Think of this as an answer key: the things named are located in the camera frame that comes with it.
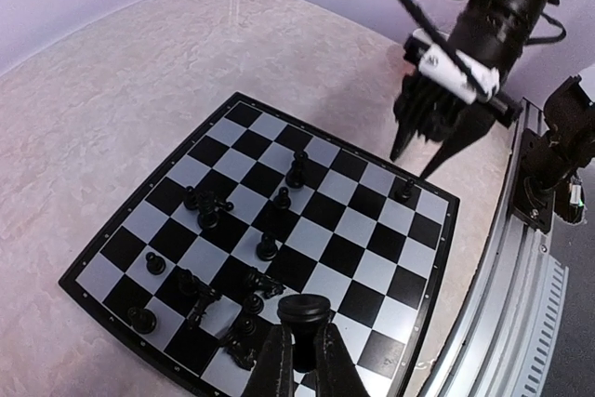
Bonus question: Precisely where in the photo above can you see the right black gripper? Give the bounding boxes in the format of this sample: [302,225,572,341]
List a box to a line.
[390,0,565,179]

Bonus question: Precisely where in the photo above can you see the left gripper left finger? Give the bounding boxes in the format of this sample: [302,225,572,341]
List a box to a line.
[244,324,295,397]

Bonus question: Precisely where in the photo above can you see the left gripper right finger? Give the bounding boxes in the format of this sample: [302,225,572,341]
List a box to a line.
[313,323,367,397]

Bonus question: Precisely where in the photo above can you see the black chess pawn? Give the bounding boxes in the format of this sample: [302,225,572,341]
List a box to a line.
[277,294,331,374]

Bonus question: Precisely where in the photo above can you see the black grey chess board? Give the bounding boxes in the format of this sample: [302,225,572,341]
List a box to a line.
[59,93,459,396]

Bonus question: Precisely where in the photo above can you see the black chess piece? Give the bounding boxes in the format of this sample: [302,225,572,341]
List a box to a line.
[243,267,285,299]
[393,179,415,203]
[187,286,222,329]
[256,232,278,261]
[272,187,292,210]
[126,307,157,335]
[197,191,219,230]
[145,252,166,276]
[220,329,257,371]
[183,186,198,211]
[284,151,309,189]
[243,293,264,315]

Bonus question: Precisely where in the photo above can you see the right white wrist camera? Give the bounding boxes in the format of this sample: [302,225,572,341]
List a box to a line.
[404,29,522,126]

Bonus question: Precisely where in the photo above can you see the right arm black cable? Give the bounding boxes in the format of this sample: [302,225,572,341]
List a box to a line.
[375,0,489,96]

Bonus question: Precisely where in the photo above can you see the front aluminium rail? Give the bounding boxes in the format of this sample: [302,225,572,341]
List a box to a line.
[420,102,569,396]

